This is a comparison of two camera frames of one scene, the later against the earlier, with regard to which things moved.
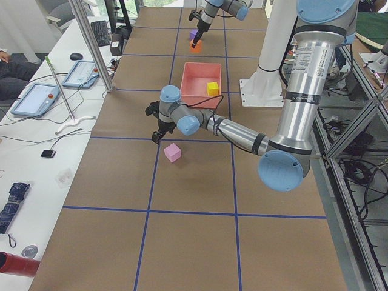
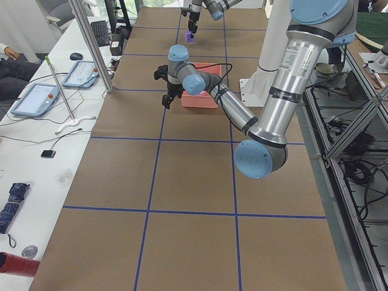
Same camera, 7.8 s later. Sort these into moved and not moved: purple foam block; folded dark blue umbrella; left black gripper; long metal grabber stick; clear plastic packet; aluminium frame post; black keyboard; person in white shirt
Moved: left black gripper; purple foam block
Not moved: folded dark blue umbrella; black keyboard; long metal grabber stick; person in white shirt; aluminium frame post; clear plastic packet
